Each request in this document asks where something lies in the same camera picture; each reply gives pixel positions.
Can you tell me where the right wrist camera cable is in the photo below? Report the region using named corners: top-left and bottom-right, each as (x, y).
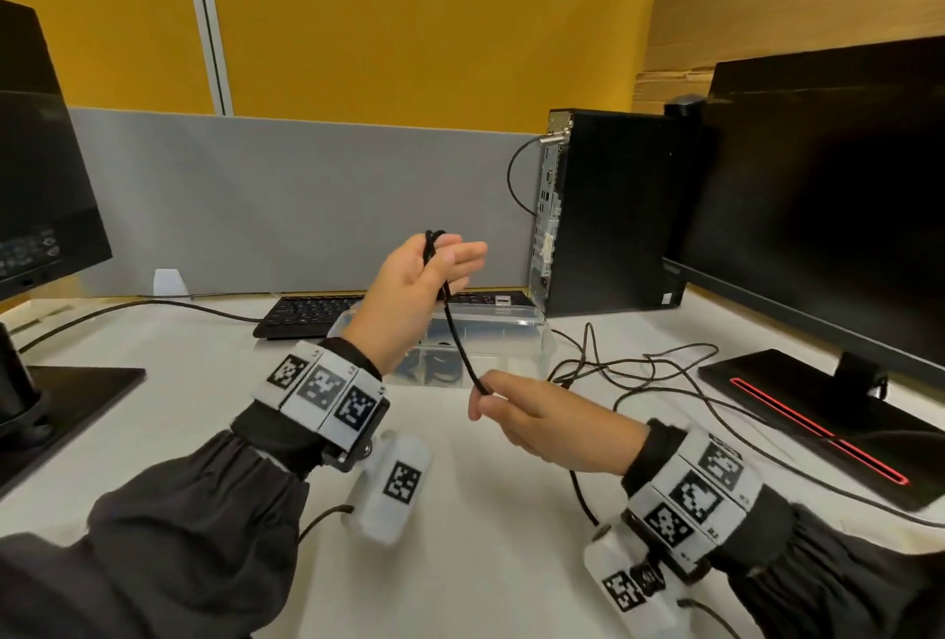
top-left (677, 598), bottom-right (743, 639)

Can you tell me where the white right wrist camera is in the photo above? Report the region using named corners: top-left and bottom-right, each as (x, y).
top-left (583, 520), bottom-right (684, 639)

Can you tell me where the clear plastic compartment box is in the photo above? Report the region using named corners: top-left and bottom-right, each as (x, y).
top-left (328, 302), bottom-right (555, 389)

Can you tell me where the black desk power cable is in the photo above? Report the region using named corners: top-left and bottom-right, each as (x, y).
top-left (18, 298), bottom-right (264, 355)

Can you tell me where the person's left hand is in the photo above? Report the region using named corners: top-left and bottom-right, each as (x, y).
top-left (341, 231), bottom-right (488, 378)

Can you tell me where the long black braided cable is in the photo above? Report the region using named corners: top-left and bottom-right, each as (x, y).
top-left (422, 228), bottom-right (945, 531)

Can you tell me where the thin lock cable silver plug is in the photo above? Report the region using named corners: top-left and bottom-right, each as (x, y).
top-left (506, 128), bottom-right (574, 218)

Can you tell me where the person's right hand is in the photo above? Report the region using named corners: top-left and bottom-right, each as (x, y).
top-left (467, 370), bottom-right (651, 478)

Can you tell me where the black monitor with square stand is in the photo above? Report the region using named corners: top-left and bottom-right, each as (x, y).
top-left (0, 0), bottom-right (148, 499)

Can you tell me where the black desktop computer tower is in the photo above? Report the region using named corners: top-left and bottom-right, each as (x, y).
top-left (528, 107), bottom-right (688, 319)

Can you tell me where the grey desk partition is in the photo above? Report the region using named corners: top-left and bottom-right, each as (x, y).
top-left (66, 106), bottom-right (544, 298)

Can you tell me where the black keyboard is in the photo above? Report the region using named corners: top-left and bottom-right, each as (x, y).
top-left (253, 290), bottom-right (536, 341)

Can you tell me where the person's right forearm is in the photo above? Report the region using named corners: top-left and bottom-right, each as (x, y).
top-left (622, 417), bottom-right (945, 639)

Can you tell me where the right wrist marker band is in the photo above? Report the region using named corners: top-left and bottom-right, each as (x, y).
top-left (625, 427), bottom-right (763, 564)

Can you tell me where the wrist marker band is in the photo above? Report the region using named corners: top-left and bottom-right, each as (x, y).
top-left (625, 427), bottom-right (763, 564)
top-left (250, 341), bottom-right (389, 452)

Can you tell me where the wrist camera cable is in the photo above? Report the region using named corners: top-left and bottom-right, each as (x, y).
top-left (677, 598), bottom-right (743, 639)
top-left (297, 503), bottom-right (355, 543)

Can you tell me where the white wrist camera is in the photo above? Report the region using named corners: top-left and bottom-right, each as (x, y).
top-left (343, 429), bottom-right (435, 545)
top-left (583, 520), bottom-right (684, 639)

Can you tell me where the left wrist marker band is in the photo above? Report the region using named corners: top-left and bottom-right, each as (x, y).
top-left (250, 341), bottom-right (389, 452)

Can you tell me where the wide black monitor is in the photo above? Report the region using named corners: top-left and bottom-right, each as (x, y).
top-left (662, 34), bottom-right (945, 404)

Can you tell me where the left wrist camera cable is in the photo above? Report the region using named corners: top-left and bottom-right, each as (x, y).
top-left (297, 503), bottom-right (355, 543)

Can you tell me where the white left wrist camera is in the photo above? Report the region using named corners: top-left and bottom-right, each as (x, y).
top-left (343, 429), bottom-right (435, 545)

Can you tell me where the person's left forearm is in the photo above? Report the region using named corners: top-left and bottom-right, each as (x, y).
top-left (0, 337), bottom-right (393, 639)

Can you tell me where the yellow partition panel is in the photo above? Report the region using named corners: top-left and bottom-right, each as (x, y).
top-left (0, 0), bottom-right (673, 136)

